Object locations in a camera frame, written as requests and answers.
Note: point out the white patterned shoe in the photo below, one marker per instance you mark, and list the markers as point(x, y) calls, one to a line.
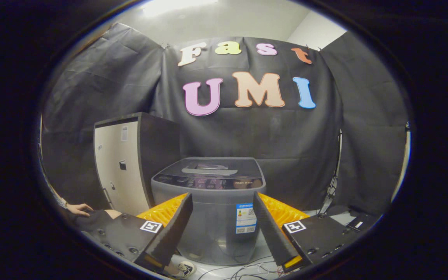
point(183, 269)

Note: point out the grey washing machine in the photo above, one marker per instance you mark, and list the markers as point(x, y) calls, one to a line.
point(216, 221)

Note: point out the dark cabinet with white door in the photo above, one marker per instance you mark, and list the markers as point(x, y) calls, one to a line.
point(117, 175)

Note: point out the white pole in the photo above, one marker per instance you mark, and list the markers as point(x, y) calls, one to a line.
point(403, 155)

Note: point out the black box with white label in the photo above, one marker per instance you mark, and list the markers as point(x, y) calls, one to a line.
point(360, 222)

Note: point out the black backdrop cloth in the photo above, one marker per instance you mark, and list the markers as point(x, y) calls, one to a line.
point(286, 136)

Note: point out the person's leg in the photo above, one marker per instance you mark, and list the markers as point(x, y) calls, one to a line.
point(91, 219)

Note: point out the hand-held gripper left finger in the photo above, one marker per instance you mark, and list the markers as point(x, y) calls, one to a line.
point(171, 233)

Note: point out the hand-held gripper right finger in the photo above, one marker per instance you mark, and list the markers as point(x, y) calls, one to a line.
point(272, 233)

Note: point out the dark washing machine lid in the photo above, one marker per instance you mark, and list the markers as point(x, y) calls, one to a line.
point(247, 167)

